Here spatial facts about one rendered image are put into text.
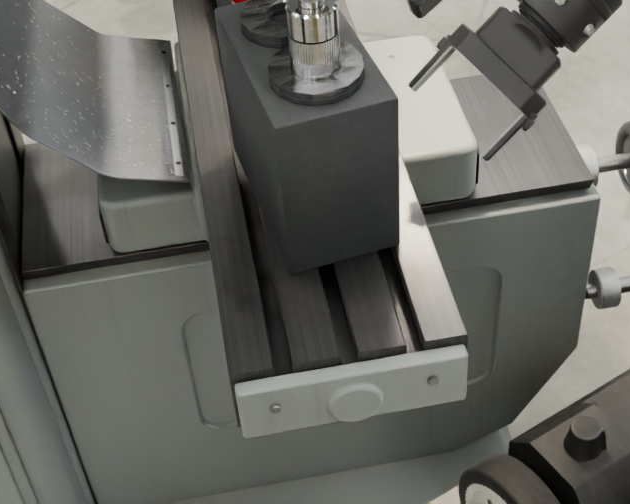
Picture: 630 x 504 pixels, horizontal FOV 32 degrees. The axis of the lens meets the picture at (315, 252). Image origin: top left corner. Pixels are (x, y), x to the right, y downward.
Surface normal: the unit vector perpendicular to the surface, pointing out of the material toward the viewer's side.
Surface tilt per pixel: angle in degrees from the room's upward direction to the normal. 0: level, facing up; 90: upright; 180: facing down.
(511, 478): 13
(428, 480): 0
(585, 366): 0
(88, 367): 90
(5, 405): 88
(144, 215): 90
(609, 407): 0
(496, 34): 51
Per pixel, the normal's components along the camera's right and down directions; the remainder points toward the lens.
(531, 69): -0.22, 0.08
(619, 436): -0.06, -0.72
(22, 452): 0.17, 0.66
